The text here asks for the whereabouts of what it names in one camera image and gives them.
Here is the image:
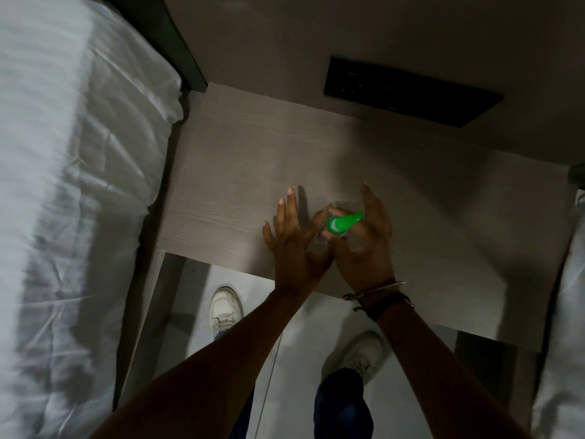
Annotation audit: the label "person's left hand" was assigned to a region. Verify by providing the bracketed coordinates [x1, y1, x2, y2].
[262, 187, 335, 294]

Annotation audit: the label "person's right hand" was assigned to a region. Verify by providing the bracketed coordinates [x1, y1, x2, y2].
[327, 182, 396, 296]

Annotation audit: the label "clear bottle with green cap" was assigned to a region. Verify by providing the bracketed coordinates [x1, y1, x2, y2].
[313, 202, 365, 247]

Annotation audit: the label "person's right forearm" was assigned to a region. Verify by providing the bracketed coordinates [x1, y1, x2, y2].
[361, 294, 533, 439]

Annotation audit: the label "person's left forearm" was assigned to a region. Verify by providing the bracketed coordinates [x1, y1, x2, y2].
[90, 286, 303, 439]

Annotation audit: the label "silver bangle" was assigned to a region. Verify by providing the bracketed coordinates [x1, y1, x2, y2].
[342, 281, 407, 302]

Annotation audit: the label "white left shoe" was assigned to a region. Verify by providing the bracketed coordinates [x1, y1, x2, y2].
[209, 286, 244, 344]

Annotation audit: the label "white shoe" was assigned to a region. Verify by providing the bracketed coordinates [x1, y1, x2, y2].
[209, 286, 244, 344]
[325, 331, 385, 387]

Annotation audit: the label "black wrist band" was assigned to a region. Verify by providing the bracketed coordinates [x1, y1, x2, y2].
[352, 292, 415, 322]

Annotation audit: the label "white right shoe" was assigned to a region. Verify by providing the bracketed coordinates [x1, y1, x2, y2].
[325, 331, 385, 387]

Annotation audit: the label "blue jeans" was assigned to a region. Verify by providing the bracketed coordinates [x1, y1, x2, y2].
[214, 330, 374, 439]

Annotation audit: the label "large white bed sheet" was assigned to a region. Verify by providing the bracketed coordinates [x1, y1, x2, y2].
[0, 0, 184, 439]

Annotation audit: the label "narrow white bed sheet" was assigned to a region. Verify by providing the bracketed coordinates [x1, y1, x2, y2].
[530, 189, 585, 439]

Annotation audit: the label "black wall switch panel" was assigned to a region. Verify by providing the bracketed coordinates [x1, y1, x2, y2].
[323, 54, 505, 130]

